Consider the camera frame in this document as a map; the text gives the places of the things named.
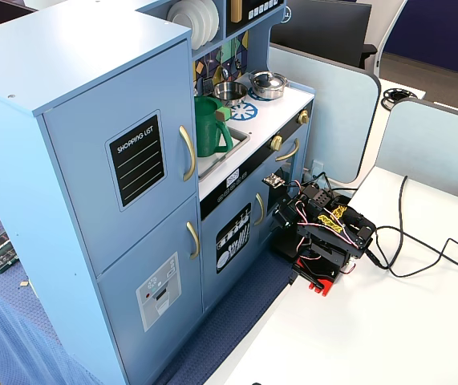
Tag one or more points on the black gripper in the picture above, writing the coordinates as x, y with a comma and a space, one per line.
284, 218

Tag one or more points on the cabinet door with shopping list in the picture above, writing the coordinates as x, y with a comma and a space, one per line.
92, 208

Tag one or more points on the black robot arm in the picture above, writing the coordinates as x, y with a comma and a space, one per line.
333, 248

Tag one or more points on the dishwasher door with dish print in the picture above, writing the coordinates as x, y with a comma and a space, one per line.
212, 288

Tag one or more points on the oven door with window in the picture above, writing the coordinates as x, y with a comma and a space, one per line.
298, 160

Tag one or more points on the fridge door with ice dispenser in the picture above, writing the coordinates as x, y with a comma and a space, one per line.
132, 264

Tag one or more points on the open steel saucepan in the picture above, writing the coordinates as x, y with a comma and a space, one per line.
230, 93

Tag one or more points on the black microwave door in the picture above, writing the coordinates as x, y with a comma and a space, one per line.
252, 22

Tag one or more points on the blue toy kitchen cabinet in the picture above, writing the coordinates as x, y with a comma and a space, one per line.
72, 60

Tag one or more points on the red table clamp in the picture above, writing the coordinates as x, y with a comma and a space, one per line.
321, 286

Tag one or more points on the gold stove knob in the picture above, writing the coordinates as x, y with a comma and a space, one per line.
304, 117
276, 142

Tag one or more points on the green plastic pitcher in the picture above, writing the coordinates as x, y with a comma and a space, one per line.
206, 132

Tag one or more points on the small green wooden block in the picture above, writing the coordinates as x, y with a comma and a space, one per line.
223, 113

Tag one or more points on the light blue desk divider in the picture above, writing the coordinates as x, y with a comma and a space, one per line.
333, 104
433, 140

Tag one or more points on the steel pot with lid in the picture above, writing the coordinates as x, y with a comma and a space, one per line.
268, 82

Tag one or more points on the steel slotted spatula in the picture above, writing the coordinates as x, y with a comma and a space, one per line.
224, 72

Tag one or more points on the steel ladle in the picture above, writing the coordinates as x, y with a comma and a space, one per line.
237, 63

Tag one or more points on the white toy plate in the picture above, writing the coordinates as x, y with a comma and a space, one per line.
205, 20
215, 18
182, 18

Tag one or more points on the blue woven cloth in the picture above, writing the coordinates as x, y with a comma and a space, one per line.
12, 321

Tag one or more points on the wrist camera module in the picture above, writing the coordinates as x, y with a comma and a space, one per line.
272, 180

